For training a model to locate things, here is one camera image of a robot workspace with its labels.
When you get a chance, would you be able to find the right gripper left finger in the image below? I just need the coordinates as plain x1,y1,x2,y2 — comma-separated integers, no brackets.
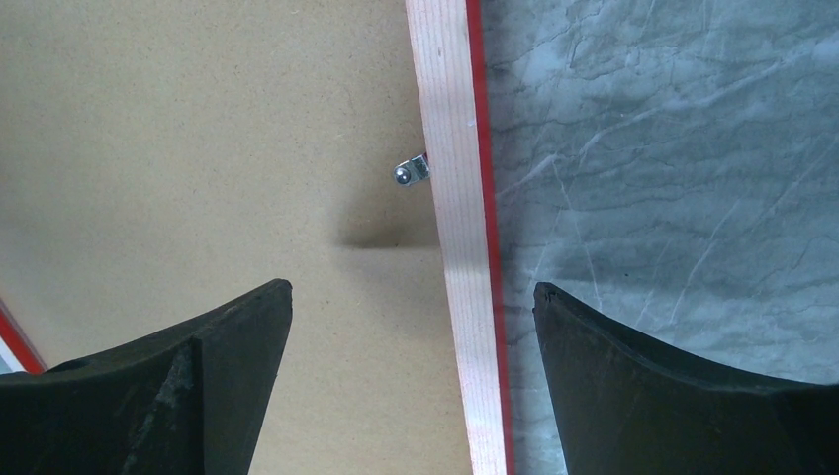
1,279,293,474

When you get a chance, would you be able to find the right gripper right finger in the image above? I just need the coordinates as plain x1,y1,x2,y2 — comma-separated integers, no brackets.
533,282,838,474

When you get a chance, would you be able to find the orange wooden picture frame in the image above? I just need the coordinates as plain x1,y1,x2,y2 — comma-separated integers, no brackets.
0,0,517,475

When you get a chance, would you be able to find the silver frame retaining clip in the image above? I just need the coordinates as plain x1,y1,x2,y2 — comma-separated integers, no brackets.
393,153,430,187

